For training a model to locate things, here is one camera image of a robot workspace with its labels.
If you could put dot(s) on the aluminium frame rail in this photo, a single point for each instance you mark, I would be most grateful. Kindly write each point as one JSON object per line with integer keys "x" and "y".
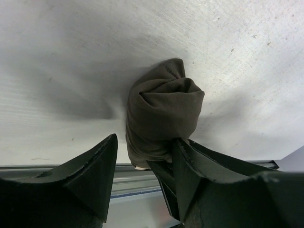
{"x": 127, "y": 180}

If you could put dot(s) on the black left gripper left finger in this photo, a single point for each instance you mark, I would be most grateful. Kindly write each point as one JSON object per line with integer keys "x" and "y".
{"x": 87, "y": 179}

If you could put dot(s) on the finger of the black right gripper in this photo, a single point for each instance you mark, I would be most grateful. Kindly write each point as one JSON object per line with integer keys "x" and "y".
{"x": 164, "y": 173}

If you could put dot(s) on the brown underwear cream waistband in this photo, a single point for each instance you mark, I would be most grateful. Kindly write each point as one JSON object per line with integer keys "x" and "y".
{"x": 162, "y": 105}

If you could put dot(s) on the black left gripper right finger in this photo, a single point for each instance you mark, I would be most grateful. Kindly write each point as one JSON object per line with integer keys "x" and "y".
{"x": 211, "y": 186}

